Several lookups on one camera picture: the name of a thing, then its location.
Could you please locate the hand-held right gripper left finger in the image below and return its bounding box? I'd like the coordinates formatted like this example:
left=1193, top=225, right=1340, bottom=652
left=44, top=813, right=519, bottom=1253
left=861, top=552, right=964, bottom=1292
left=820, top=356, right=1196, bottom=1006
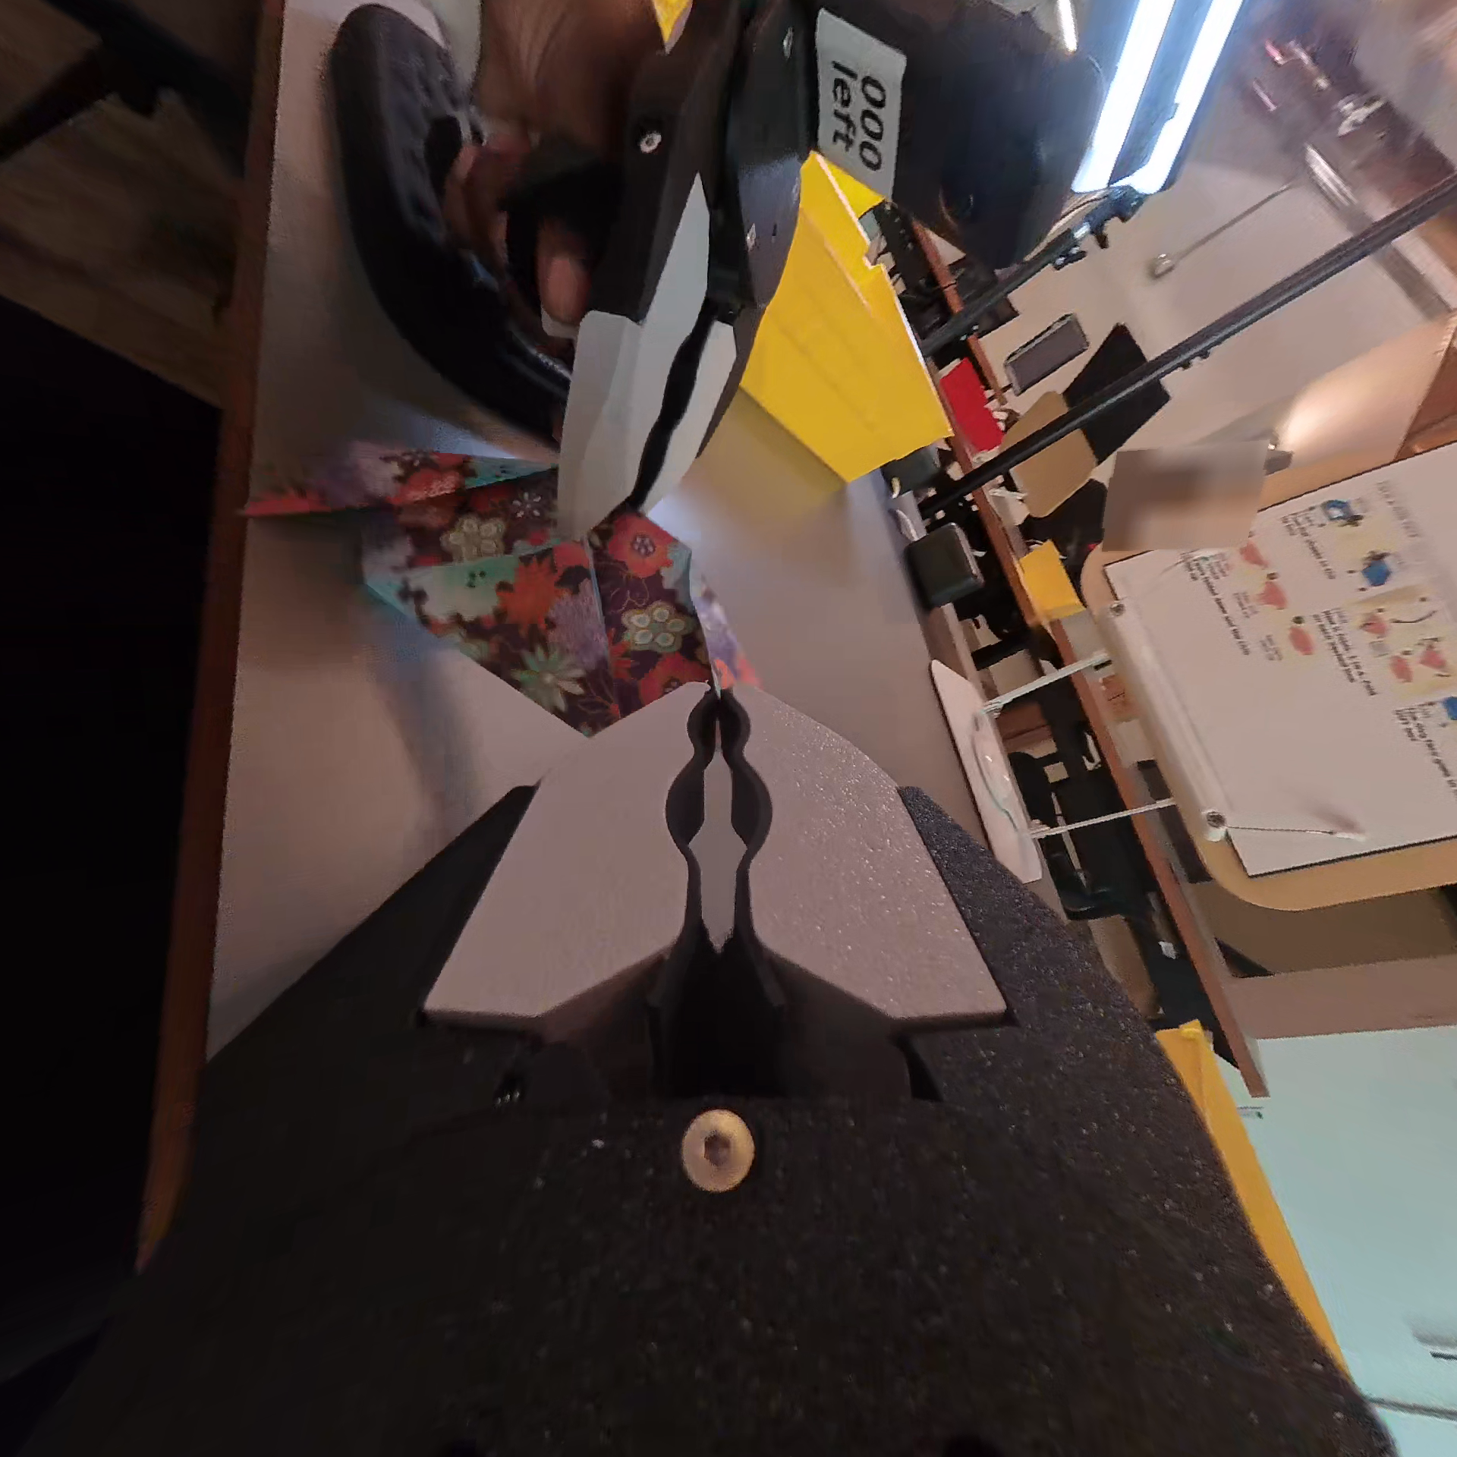
left=422, top=678, right=729, bottom=1034

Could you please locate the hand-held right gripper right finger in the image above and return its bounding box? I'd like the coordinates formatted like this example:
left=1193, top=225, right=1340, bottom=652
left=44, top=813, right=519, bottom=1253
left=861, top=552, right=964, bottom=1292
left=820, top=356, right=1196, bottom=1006
left=724, top=678, right=1011, bottom=1033

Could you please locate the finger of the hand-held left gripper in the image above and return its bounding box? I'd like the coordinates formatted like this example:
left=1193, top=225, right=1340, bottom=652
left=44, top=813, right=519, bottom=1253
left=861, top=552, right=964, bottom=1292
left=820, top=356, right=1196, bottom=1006
left=633, top=318, right=747, bottom=514
left=556, top=171, right=716, bottom=538

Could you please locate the dark flower origami paper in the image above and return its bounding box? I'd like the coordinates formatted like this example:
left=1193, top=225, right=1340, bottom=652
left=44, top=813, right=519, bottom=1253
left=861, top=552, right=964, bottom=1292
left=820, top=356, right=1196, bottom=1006
left=237, top=441, right=767, bottom=737

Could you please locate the bright light fixture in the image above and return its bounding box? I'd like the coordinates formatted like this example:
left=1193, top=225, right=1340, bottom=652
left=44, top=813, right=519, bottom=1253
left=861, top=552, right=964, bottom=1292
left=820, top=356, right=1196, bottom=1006
left=1069, top=0, right=1252, bottom=197

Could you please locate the small red object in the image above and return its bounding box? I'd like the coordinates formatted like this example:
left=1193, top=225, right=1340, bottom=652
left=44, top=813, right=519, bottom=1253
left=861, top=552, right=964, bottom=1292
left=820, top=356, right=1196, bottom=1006
left=937, top=362, right=1011, bottom=455

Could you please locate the black textured armrest pad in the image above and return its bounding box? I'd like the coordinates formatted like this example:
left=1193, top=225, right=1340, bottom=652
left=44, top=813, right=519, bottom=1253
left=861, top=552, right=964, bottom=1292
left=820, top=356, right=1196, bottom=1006
left=328, top=2, right=575, bottom=447

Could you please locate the small yellow object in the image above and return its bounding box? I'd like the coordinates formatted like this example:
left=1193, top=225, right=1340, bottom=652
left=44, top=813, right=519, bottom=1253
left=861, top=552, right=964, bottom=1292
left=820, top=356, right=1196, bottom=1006
left=1002, top=540, right=1085, bottom=632

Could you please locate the instruction sheet board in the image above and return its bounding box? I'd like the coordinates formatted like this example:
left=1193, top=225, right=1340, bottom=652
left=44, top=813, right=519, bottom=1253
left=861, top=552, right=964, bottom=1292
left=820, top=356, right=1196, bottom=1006
left=1102, top=439, right=1457, bottom=916

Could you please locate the white flat base plate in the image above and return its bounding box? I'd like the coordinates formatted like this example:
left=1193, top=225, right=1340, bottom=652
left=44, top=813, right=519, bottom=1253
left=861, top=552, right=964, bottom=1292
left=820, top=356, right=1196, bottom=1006
left=927, top=658, right=1052, bottom=892

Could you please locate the black table frame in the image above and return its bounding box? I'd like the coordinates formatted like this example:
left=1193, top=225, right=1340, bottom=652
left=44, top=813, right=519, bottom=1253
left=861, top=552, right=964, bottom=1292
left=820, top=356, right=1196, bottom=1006
left=911, top=177, right=1457, bottom=515

